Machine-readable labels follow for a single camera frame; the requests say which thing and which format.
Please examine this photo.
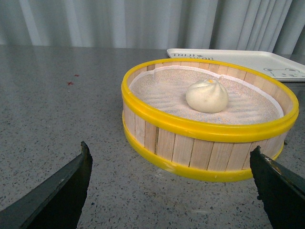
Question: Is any white bear print tray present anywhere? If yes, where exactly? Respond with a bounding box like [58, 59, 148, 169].
[167, 48, 305, 83]

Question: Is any grey curtain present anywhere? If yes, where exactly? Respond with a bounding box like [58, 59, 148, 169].
[0, 0, 305, 54]

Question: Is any white mesh steamer liner cloth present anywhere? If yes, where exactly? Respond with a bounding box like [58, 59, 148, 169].
[129, 65, 284, 125]

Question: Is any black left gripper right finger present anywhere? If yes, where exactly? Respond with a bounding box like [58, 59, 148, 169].
[250, 146, 305, 229]

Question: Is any yellow rimmed wooden steamer basket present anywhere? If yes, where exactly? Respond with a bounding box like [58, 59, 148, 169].
[121, 59, 299, 182]

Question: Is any white steamed bun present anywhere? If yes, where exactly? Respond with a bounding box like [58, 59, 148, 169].
[185, 79, 229, 114]

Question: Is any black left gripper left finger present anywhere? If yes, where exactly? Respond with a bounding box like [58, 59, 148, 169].
[0, 142, 92, 229]

